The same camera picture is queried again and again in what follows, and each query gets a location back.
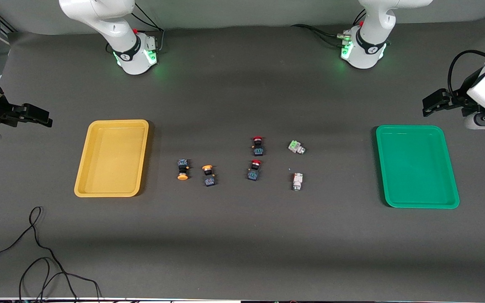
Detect green plastic tray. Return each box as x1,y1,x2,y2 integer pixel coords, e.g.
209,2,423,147
376,125,460,209

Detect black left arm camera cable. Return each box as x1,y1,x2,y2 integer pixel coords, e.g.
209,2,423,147
448,50,485,99

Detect dark grey table mat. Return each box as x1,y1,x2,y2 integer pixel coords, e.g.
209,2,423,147
0,17,485,300

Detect yellow push button switch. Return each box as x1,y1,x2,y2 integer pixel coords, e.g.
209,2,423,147
202,165,218,187
177,159,192,181

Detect yellow plastic tray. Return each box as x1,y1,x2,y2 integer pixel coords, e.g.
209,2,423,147
74,120,149,197

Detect black arm base cables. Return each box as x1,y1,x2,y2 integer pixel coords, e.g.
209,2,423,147
291,8,367,47
131,2,165,53

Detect black right arm base cables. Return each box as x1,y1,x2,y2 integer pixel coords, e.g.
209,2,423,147
131,2,165,53

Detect black left arm base cables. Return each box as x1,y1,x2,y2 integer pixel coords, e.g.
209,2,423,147
291,8,367,47

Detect red push button switch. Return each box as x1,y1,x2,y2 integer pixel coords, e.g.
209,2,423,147
251,136,266,157
247,159,263,181

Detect loose thin black cable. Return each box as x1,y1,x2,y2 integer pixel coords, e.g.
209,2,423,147
0,206,102,303

